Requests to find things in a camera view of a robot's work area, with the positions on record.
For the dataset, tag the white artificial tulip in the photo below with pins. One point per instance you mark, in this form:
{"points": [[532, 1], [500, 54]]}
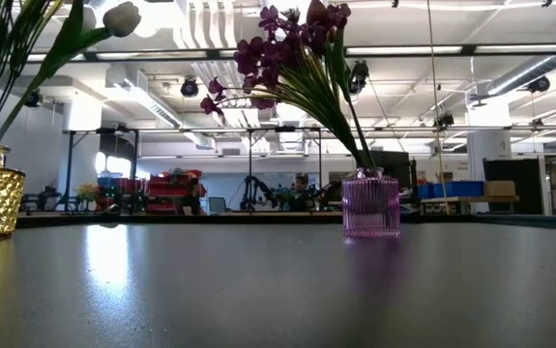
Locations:
{"points": [[122, 19]]}

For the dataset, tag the black aluminium table frame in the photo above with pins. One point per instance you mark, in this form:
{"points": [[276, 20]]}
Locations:
{"points": [[258, 219]]}

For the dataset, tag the brown cardboard box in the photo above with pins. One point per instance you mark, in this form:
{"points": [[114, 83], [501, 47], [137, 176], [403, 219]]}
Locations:
{"points": [[500, 188]]}

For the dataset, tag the background black robot arm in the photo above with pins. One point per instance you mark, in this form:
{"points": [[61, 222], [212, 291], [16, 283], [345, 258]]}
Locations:
{"points": [[254, 191]]}

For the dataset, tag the pink ribbed glass vase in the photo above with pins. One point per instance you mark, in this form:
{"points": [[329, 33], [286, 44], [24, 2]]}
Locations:
{"points": [[370, 203]]}

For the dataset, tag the silver ceiling air duct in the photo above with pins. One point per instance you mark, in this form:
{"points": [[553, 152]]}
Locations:
{"points": [[524, 75]]}

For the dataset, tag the wooden background table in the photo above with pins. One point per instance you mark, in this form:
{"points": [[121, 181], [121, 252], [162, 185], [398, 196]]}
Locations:
{"points": [[468, 199]]}

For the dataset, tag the blue storage bins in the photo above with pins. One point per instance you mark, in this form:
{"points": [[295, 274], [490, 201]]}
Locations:
{"points": [[451, 188]]}

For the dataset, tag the background black rig frame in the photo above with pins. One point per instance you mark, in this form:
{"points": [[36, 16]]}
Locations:
{"points": [[135, 159]]}

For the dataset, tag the black overhead frame beam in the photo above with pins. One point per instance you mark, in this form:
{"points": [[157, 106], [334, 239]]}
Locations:
{"points": [[161, 55]]}

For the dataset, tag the red storage bin rack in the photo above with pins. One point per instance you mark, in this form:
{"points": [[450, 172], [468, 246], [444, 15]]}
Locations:
{"points": [[173, 191]]}

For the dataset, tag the person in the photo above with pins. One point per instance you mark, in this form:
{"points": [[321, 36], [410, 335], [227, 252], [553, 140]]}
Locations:
{"points": [[301, 191]]}

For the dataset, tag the grey office chair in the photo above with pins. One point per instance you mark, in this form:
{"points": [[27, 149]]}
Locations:
{"points": [[217, 205]]}

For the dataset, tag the black monitor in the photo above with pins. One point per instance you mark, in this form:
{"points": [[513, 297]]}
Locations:
{"points": [[393, 166]]}

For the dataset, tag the black ceiling camera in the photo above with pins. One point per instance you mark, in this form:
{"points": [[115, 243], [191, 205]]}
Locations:
{"points": [[539, 84], [189, 88], [359, 75]]}

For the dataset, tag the purple artificial flower bunch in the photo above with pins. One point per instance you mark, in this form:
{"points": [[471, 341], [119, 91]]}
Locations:
{"points": [[210, 105], [263, 53]]}

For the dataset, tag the yellow background flowers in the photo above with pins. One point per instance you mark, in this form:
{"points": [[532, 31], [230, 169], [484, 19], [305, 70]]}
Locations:
{"points": [[87, 191]]}

